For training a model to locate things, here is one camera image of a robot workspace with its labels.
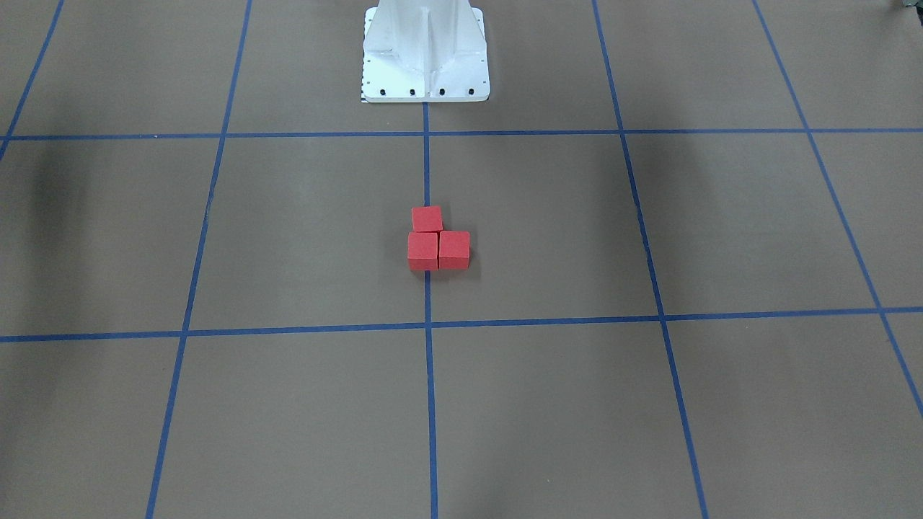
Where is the brown paper table mat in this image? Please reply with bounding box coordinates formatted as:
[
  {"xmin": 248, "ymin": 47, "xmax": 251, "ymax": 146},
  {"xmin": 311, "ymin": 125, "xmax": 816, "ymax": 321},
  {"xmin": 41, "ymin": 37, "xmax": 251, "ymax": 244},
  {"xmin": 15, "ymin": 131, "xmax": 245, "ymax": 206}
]
[{"xmin": 2, "ymin": 1, "xmax": 921, "ymax": 518}]

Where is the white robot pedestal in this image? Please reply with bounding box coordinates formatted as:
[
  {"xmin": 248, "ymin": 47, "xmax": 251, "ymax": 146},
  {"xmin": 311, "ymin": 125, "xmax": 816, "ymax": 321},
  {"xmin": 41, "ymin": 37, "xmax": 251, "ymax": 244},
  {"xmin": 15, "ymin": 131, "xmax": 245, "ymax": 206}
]
[{"xmin": 361, "ymin": 1, "xmax": 491, "ymax": 103}]

